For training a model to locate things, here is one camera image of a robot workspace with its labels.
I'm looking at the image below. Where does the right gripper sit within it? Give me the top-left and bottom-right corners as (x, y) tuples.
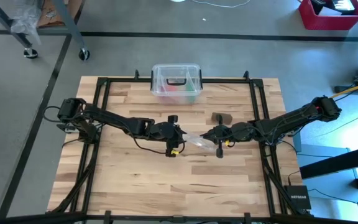
(200, 114), (256, 159)

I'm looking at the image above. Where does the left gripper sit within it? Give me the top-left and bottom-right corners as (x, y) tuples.
(160, 114), (188, 158)

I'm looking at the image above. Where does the clear zip plastic bag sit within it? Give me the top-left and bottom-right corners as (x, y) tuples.
(183, 130), (218, 153)

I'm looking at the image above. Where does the brown elastic bandage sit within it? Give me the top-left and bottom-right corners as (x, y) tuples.
(211, 112), (234, 124)

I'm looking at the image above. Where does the clear plastic storage box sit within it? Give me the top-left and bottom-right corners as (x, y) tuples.
(150, 63), (203, 105)

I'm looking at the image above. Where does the green bandage roll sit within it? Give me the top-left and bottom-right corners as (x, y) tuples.
(187, 78), (199, 103)

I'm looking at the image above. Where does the grey metal cart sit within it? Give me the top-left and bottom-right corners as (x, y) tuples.
(0, 0), (91, 62)

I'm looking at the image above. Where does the red plastic crate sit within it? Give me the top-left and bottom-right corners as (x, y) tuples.
(298, 0), (358, 31)

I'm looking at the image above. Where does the white paper sheet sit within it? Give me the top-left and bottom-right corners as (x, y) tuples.
(318, 6), (343, 17)

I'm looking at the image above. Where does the brown cardboard sheet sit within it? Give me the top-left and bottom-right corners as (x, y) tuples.
(38, 0), (85, 29)

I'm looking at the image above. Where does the black electronics box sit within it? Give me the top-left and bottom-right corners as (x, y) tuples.
(310, 0), (357, 16)

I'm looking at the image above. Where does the crumpled clear plastic wrap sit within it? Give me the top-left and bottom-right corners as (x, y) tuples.
(10, 4), (43, 46)

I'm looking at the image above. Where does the black cable yellow tag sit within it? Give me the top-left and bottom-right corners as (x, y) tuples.
(132, 136), (186, 157)
(222, 136), (241, 149)

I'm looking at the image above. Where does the black metal table frame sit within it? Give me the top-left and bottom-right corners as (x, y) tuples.
(0, 70), (358, 224)

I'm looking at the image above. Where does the black Netgear network switch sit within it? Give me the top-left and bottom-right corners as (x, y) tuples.
(283, 185), (312, 210)

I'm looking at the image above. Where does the black desk frame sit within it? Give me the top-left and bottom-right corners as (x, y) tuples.
(299, 67), (358, 191)

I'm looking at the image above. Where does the thin yellow cable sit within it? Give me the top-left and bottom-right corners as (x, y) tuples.
(312, 112), (358, 139)

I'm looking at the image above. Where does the white floor cable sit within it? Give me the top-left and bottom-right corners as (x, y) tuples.
(192, 0), (252, 9)

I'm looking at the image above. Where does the thick yellow cable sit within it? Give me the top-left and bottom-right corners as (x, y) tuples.
(331, 80), (358, 100)

